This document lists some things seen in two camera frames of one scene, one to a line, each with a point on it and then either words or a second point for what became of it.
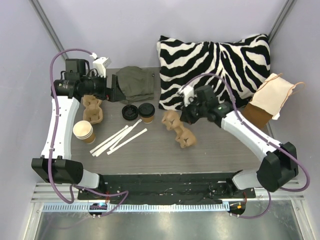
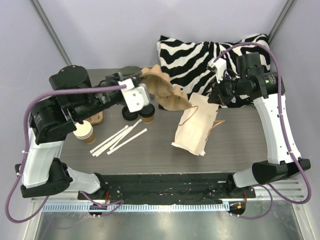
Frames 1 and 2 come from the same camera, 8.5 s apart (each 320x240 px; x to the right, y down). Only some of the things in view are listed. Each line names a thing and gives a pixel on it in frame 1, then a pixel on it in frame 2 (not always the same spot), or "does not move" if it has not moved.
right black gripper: x=189 y=113 to x=216 y=95
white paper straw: x=109 y=139 does not move
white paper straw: x=96 y=154 does not move
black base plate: x=169 y=188 does not move
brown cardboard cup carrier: x=185 y=137 to x=169 y=97
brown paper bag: x=257 y=115 to x=195 y=123
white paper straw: x=122 y=144 does not move
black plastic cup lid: x=130 y=112 does not move
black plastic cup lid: x=146 y=109 does not move
